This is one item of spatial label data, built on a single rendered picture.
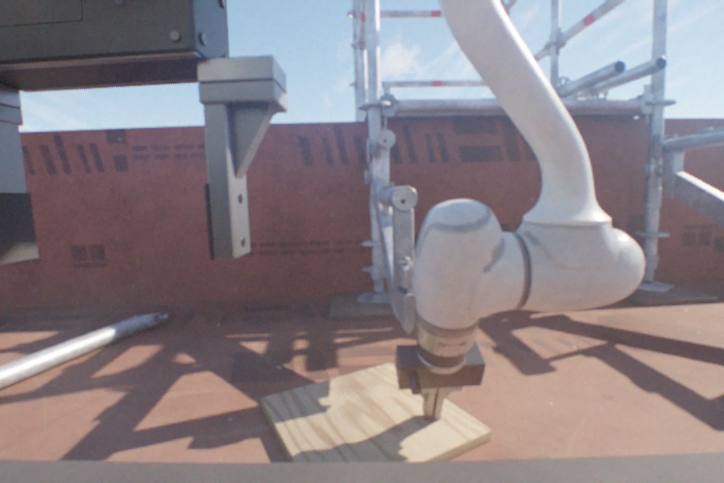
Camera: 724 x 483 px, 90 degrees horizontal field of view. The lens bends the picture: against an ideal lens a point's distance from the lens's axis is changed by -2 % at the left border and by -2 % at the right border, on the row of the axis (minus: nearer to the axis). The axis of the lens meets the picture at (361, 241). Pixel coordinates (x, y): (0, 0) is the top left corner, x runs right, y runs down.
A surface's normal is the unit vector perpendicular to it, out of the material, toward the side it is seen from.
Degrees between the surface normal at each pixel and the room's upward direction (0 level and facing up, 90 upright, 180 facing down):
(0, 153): 90
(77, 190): 90
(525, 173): 90
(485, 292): 114
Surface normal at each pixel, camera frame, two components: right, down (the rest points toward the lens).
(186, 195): 0.04, 0.11
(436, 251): -0.65, 0.22
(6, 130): 1.00, -0.03
